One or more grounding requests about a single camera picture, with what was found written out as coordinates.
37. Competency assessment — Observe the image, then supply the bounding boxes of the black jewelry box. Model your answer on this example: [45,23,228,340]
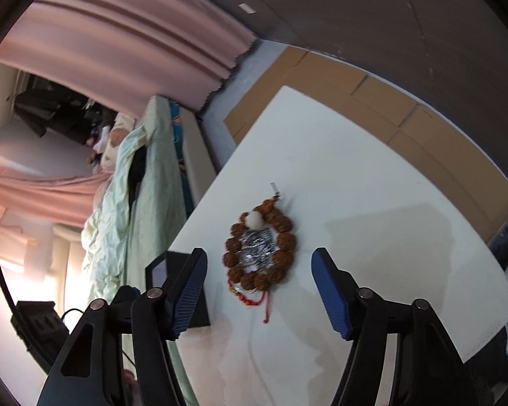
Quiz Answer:
[146,251,212,330]

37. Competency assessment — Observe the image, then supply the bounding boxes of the brown bead bracelet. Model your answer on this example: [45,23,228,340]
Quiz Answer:
[223,194,296,292]

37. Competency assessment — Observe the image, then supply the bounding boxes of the hanging dark clothes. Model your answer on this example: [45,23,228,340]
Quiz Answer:
[14,74,119,145]

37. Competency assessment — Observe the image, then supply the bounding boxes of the black device with cable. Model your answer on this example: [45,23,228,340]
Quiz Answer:
[11,300,85,372]

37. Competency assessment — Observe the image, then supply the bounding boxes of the white bed frame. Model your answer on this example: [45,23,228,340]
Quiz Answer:
[178,108,218,216]

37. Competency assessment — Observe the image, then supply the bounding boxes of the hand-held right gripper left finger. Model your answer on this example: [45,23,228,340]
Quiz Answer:
[36,247,208,406]

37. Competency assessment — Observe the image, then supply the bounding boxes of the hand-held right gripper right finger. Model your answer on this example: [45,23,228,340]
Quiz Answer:
[311,247,479,406]

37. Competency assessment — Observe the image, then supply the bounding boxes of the flattened cardboard sheet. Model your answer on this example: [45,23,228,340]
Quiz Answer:
[224,46,508,243]

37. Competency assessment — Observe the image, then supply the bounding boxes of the silver foil piece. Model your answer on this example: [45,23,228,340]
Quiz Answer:
[238,228,277,270]

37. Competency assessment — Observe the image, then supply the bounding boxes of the pink curtain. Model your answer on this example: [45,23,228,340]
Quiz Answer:
[0,0,258,228]

